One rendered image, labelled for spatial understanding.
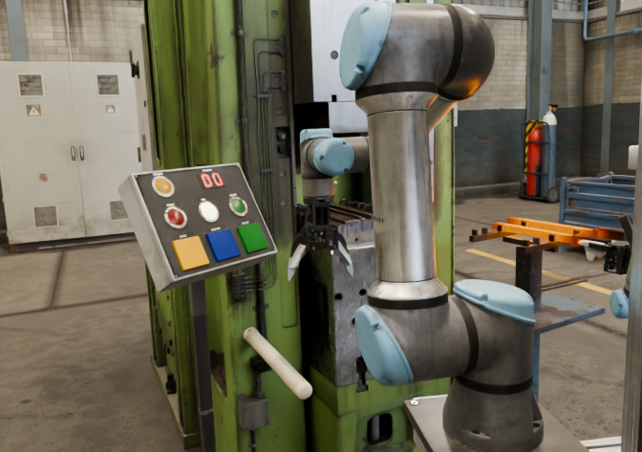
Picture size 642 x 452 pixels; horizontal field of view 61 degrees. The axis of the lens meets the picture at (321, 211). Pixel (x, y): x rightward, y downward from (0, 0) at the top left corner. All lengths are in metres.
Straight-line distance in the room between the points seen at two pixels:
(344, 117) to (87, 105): 5.35
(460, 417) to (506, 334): 0.15
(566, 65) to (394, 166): 10.25
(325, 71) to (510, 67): 8.49
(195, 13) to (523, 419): 1.72
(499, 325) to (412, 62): 0.38
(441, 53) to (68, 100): 6.25
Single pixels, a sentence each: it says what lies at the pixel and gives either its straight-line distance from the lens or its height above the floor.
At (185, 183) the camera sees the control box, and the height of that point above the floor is 1.16.
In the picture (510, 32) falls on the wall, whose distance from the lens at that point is 10.14.
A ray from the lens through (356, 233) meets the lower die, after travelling 1.77.
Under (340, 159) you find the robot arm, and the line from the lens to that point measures 1.09.
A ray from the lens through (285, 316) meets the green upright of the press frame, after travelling 1.89.
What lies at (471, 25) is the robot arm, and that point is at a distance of 0.81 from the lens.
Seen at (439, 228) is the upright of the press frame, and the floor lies 0.89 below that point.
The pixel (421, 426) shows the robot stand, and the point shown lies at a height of 0.82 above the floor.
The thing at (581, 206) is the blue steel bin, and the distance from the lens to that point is 5.66.
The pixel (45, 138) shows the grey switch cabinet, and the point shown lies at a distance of 6.87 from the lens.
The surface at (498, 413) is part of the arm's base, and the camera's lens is 0.88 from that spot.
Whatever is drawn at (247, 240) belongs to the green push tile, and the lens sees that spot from 1.44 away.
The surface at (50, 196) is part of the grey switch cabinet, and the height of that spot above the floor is 0.61.
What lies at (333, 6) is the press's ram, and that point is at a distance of 1.74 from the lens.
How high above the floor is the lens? 1.30
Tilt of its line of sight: 9 degrees down
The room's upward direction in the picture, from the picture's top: 2 degrees counter-clockwise
